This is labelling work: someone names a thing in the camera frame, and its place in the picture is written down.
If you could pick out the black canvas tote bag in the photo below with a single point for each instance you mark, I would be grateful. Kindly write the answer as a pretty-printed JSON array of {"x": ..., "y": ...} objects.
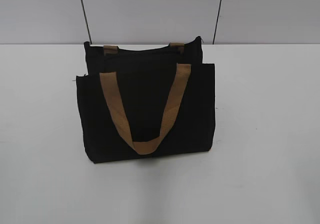
[{"x": 144, "y": 79}]

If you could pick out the tan front bag handle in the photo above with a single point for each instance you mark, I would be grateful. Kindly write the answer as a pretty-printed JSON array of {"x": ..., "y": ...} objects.
[{"x": 114, "y": 102}]

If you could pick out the tan bag handle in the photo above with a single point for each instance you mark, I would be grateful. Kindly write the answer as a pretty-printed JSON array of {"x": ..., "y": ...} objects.
[
  {"x": 179, "y": 47},
  {"x": 114, "y": 102}
]

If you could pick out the tan rear bag handle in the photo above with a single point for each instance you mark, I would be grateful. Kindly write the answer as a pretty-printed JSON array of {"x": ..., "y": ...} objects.
[{"x": 179, "y": 47}]

